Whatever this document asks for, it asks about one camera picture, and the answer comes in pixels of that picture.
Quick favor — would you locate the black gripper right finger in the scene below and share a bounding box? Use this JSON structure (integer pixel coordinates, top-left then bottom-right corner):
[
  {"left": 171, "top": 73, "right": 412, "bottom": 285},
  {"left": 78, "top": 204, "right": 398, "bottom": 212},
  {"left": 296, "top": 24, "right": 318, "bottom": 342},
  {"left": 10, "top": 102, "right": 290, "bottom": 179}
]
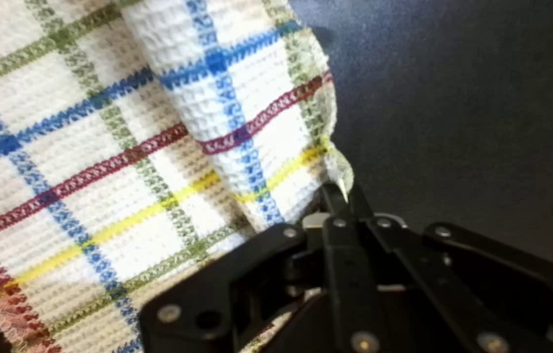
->
[{"left": 322, "top": 185, "right": 553, "bottom": 353}]

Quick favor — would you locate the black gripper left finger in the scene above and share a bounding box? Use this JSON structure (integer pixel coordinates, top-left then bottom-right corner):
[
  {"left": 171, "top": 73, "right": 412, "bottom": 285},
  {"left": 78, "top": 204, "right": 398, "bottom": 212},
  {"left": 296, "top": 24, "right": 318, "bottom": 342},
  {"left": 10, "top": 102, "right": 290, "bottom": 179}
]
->
[{"left": 139, "top": 224, "right": 324, "bottom": 353}]

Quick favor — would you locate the white checkered towel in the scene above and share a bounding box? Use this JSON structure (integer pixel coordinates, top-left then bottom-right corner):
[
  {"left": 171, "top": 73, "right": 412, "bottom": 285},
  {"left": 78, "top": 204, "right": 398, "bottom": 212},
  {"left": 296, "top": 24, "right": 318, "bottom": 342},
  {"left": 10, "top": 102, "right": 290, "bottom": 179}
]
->
[{"left": 0, "top": 0, "right": 353, "bottom": 353}]

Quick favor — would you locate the round black table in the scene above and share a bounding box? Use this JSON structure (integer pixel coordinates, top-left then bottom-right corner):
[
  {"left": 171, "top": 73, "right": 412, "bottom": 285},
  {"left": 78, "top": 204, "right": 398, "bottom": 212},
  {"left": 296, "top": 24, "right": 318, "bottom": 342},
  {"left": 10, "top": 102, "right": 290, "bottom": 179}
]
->
[{"left": 0, "top": 0, "right": 553, "bottom": 349}]

